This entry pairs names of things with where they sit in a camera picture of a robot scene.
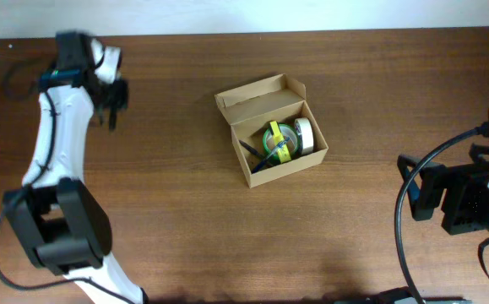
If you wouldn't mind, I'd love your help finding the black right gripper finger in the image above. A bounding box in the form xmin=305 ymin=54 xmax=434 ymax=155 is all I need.
xmin=397 ymin=155 xmax=446 ymax=221
xmin=469 ymin=144 xmax=489 ymax=164

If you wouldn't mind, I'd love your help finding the black ballpoint pen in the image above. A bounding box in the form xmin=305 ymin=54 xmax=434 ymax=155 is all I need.
xmin=239 ymin=140 xmax=266 ymax=160

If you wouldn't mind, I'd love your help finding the beige masking tape roll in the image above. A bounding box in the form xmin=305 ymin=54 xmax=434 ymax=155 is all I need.
xmin=294 ymin=117 xmax=314 ymax=155

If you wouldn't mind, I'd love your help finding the yellow highlighter marker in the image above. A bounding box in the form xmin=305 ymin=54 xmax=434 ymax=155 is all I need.
xmin=269 ymin=121 xmax=291 ymax=163

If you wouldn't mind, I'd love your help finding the green tape roll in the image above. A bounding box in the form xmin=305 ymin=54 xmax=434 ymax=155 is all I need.
xmin=262 ymin=123 xmax=301 ymax=166

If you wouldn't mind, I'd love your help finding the brown cardboard box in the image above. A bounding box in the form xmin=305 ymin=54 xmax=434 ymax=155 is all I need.
xmin=215 ymin=74 xmax=329 ymax=187

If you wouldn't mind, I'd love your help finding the blue ballpoint pen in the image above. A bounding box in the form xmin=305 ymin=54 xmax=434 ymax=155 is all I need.
xmin=251 ymin=140 xmax=287 ymax=174

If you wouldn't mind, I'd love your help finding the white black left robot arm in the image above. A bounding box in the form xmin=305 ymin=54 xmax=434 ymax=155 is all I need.
xmin=0 ymin=30 xmax=149 ymax=303

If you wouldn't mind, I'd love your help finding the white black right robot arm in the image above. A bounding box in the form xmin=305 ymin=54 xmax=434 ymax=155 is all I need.
xmin=373 ymin=110 xmax=489 ymax=303

